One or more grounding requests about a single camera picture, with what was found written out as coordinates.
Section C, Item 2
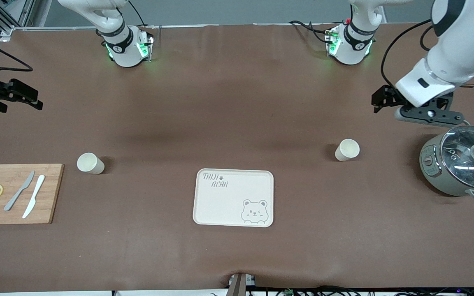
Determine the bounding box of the white plastic cup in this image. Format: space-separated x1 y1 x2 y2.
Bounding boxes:
77 153 105 175
335 139 360 162

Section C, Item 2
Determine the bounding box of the cream bear print tray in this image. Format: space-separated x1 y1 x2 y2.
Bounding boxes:
193 168 274 228

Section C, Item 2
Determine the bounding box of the grey plastic knife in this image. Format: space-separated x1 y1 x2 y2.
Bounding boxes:
4 170 35 212

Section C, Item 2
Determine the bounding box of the glass pot lid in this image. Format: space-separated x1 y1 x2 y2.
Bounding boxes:
440 125 474 190

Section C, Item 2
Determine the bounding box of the white plastic knife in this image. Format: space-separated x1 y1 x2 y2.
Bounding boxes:
22 174 46 219

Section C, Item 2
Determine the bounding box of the grey-green electric pot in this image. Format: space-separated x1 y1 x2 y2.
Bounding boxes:
419 123 474 201

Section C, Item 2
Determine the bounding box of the bamboo cutting board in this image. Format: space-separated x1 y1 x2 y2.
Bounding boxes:
0 164 64 225

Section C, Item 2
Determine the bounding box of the aluminium frame with struts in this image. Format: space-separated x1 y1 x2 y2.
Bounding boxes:
0 0 52 44

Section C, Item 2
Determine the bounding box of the black base cable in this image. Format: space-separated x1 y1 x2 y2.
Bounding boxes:
290 20 332 45

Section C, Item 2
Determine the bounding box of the table edge clamp bracket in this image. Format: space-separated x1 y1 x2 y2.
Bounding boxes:
228 272 257 296

